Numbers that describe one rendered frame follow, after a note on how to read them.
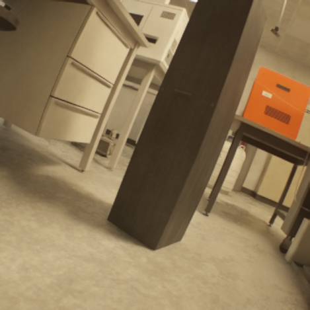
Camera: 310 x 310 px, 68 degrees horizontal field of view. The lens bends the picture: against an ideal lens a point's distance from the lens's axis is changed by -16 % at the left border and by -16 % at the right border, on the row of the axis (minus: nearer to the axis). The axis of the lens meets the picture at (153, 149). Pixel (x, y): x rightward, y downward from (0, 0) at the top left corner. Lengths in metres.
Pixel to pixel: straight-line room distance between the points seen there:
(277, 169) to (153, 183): 3.83
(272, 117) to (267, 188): 2.85
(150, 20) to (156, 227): 1.73
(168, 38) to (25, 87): 1.28
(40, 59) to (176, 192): 0.81
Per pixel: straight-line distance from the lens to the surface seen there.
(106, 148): 2.52
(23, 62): 1.31
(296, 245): 1.64
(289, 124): 1.93
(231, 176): 3.44
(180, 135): 0.93
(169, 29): 2.19
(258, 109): 1.90
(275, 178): 4.67
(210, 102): 0.92
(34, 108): 1.19
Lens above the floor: 0.39
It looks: 4 degrees down
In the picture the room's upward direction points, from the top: 22 degrees clockwise
